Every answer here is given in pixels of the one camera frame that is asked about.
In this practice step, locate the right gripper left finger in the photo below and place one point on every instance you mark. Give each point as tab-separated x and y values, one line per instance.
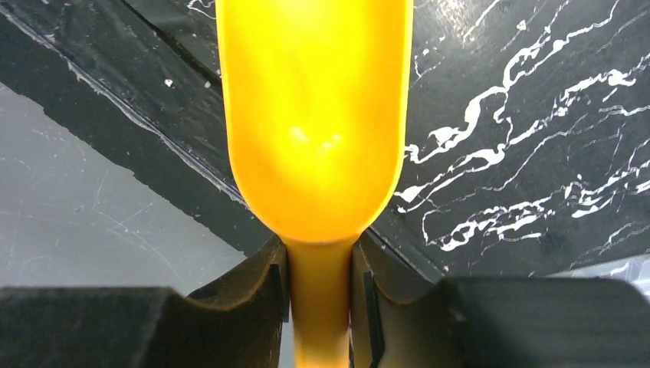
233	321

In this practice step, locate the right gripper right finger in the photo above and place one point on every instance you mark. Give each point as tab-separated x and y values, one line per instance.
399	319

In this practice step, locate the orange plastic scoop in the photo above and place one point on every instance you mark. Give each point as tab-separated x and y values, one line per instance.
315	96

